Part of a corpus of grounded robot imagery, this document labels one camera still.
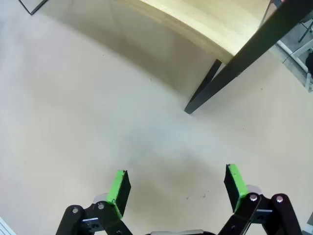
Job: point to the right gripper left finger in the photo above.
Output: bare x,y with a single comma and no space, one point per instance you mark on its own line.
119,193

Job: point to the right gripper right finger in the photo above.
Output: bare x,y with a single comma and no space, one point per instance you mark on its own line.
236,188

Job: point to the white ribbed object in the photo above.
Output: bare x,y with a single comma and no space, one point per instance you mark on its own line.
5,227

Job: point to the wooden table with black legs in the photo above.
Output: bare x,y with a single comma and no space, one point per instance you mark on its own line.
207,22

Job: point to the white table frame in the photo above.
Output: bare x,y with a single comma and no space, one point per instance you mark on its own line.
299,52

